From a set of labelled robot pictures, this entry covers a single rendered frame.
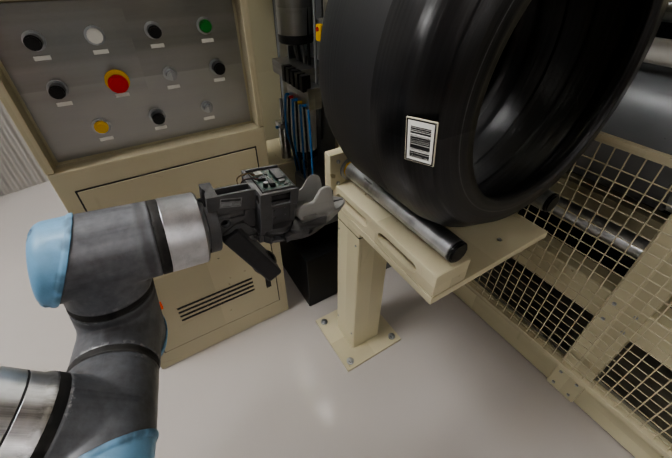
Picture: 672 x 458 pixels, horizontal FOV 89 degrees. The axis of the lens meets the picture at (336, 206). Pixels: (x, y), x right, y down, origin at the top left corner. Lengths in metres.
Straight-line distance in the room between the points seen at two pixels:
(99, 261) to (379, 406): 1.19
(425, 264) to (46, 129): 0.91
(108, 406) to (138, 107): 0.77
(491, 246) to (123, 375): 0.69
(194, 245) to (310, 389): 1.11
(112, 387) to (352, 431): 1.07
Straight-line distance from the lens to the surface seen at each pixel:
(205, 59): 1.03
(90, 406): 0.41
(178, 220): 0.42
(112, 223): 0.42
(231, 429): 1.45
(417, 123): 0.42
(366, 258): 1.13
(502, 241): 0.85
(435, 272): 0.64
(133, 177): 1.06
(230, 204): 0.43
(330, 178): 0.82
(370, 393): 1.46
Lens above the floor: 1.32
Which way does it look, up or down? 37 degrees down
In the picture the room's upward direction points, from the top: straight up
